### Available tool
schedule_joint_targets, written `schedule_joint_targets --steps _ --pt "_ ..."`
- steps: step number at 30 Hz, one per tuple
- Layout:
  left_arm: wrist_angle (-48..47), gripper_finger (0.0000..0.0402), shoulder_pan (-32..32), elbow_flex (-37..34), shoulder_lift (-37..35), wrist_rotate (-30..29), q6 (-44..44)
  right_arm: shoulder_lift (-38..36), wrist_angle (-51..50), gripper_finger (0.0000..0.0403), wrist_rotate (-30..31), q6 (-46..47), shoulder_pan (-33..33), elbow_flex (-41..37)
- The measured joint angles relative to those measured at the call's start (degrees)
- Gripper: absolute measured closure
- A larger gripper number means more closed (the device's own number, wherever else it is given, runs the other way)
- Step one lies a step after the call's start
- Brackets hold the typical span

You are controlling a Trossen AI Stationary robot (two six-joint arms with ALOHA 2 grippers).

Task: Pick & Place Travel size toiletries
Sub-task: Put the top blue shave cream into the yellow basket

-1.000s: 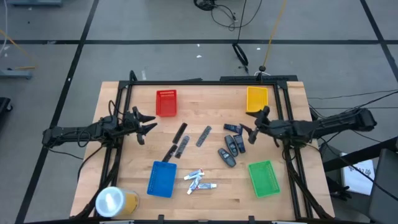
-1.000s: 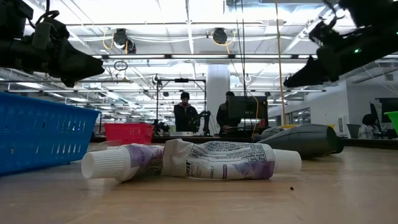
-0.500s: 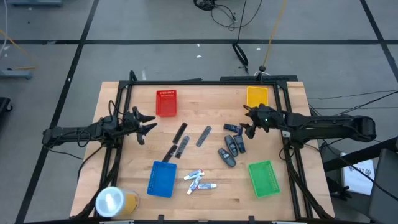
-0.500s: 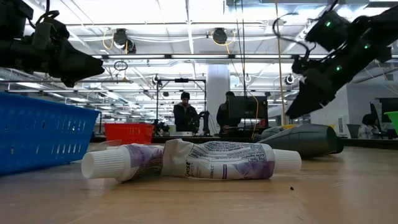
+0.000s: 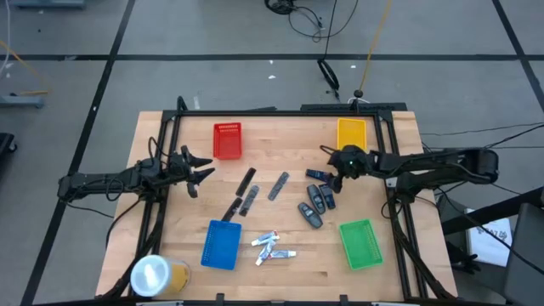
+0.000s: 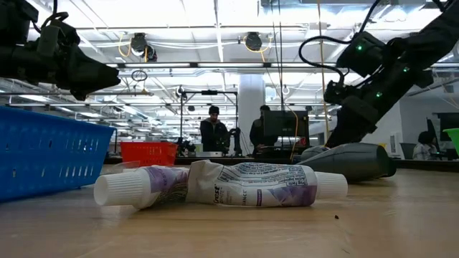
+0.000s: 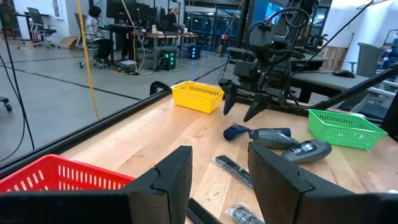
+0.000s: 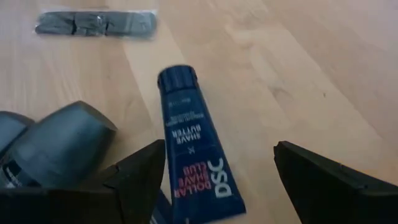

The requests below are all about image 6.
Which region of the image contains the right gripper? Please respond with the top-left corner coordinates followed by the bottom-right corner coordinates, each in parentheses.
top-left (324, 67), bottom-right (412, 148)

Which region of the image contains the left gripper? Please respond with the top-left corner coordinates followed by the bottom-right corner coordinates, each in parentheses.
top-left (0, 44), bottom-right (122, 102)

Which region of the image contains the dark grey oval device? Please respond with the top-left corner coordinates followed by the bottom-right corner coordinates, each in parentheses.
top-left (296, 143), bottom-right (397, 183)

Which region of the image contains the dark grey travel bottle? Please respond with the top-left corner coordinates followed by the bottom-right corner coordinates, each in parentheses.
top-left (300, 145), bottom-right (331, 162)

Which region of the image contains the white travel toothpaste tube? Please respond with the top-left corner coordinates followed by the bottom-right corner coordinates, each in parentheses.
top-left (93, 165), bottom-right (190, 210)
top-left (185, 159), bottom-right (349, 209)

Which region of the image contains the person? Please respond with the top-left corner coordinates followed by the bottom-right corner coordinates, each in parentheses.
top-left (249, 104), bottom-right (280, 157)
top-left (412, 130), bottom-right (437, 161)
top-left (199, 105), bottom-right (231, 153)

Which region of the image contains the blue plastic basket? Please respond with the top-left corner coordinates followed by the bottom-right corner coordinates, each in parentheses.
top-left (0, 105), bottom-right (116, 203)

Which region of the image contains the red plastic basket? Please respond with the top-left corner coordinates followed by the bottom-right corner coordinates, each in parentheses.
top-left (119, 141), bottom-right (179, 168)

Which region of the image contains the hanging black cable loop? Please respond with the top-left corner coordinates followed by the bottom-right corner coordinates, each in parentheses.
top-left (130, 69), bottom-right (149, 83)

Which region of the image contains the short yellow cable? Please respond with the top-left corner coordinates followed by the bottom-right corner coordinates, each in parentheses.
top-left (288, 108), bottom-right (299, 159)

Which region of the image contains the black ceiling cable reel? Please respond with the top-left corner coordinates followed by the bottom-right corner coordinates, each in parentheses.
top-left (129, 32), bottom-right (158, 63)
top-left (244, 31), bottom-right (264, 52)

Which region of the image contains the left camera cable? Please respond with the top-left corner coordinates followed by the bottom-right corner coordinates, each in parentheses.
top-left (31, 0), bottom-right (70, 35)

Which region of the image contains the camera cable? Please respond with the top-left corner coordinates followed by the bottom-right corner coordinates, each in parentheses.
top-left (31, 0), bottom-right (70, 35)
top-left (298, 0), bottom-right (383, 85)

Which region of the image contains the right camera cable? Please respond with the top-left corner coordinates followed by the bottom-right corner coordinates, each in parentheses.
top-left (298, 0), bottom-right (383, 85)

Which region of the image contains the black wall screen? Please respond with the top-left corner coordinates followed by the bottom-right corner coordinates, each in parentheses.
top-left (437, 112), bottom-right (459, 132)

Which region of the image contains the yellow hanging cable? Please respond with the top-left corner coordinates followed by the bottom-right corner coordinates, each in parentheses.
top-left (316, 0), bottom-right (331, 146)

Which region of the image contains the black background rig frame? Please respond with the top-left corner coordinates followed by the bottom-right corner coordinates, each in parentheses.
top-left (179, 89), bottom-right (240, 156)

